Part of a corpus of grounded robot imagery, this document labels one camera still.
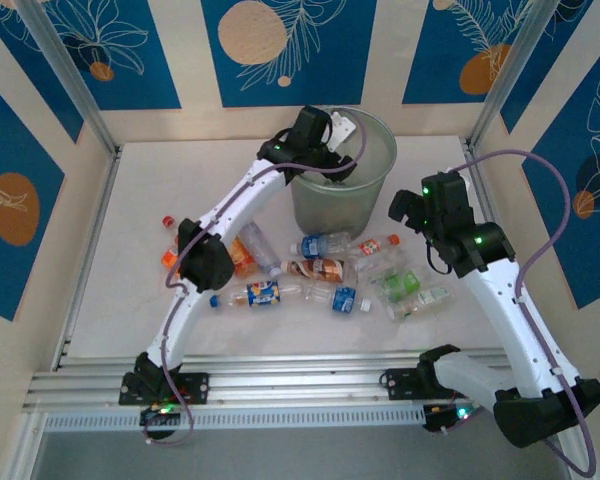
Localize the red label bottle orange cap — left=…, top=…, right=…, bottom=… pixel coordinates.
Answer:
left=352, top=233, right=401, bottom=261

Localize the clear crushed plastic bottle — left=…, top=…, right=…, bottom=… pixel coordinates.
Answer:
left=352, top=249, right=414, bottom=284

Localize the green label plastic bottle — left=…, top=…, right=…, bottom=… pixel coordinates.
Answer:
left=374, top=268, right=422, bottom=305

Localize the blue label water bottle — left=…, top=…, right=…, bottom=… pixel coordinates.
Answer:
left=288, top=231, right=354, bottom=261
left=304, top=281, right=374, bottom=317

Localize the clear bottle white green label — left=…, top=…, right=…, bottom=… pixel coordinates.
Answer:
left=385, top=284, right=455, bottom=323

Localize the brown coffee drink bottle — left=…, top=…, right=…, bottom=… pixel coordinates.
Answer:
left=268, top=258, right=352, bottom=286

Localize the large clear plastic bottle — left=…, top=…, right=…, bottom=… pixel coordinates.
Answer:
left=239, top=222, right=281, bottom=276

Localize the orange drink bottle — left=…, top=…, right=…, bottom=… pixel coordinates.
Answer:
left=228, top=237, right=260, bottom=280

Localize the blue yellow label bottle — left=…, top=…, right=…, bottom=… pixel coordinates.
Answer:
left=208, top=279, right=306, bottom=310

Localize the grey mesh waste bin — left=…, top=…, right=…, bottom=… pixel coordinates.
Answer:
left=289, top=105, right=399, bottom=239

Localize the wide aluminium cross beam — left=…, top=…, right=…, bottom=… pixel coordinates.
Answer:
left=22, top=370, right=511, bottom=412

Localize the aluminium side rail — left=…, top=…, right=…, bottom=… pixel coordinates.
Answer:
left=52, top=152, right=124, bottom=371
left=460, top=138, right=499, bottom=226

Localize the aluminium frame post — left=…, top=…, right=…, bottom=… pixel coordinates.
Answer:
left=0, top=409, right=49, bottom=480
left=468, top=0, right=579, bottom=151
left=557, top=442, right=595, bottom=480
left=15, top=0, right=121, bottom=157

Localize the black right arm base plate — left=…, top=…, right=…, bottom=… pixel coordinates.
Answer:
left=381, top=367, right=431, bottom=401

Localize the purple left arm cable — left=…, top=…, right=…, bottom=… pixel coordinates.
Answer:
left=142, top=110, right=369, bottom=448

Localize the narrow aluminium cross rail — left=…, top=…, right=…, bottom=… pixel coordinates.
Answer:
left=53, top=349, right=512, bottom=374

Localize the grey slotted cable duct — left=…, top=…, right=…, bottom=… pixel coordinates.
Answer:
left=43, top=409, right=427, bottom=434

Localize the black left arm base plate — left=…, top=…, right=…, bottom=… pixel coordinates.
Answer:
left=118, top=372, right=211, bottom=407

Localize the aluminium lower frame post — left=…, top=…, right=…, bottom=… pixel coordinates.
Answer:
left=0, top=409, right=49, bottom=480
left=557, top=442, right=595, bottom=480

